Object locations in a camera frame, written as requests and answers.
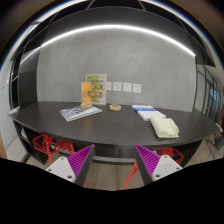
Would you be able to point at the green menu sign stand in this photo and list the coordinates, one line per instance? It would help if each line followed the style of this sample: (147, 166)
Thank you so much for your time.
(99, 90)

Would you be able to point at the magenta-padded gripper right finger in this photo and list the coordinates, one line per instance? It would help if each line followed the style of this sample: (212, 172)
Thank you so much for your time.
(155, 165)

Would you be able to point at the curved white light strip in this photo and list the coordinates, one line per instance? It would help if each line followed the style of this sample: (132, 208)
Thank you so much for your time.
(113, 26)

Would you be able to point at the grey photo magazine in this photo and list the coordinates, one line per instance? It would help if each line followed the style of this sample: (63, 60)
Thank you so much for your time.
(80, 112)

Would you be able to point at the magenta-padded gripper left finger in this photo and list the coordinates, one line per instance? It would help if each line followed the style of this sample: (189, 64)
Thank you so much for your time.
(75, 165)

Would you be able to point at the orange card in wooden stand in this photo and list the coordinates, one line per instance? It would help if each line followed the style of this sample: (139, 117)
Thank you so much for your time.
(86, 95)

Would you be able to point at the cream yellow towel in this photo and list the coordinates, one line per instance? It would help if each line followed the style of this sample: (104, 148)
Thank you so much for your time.
(165, 127)

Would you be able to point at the white and blue book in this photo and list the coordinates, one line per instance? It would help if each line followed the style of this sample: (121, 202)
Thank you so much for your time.
(150, 114)

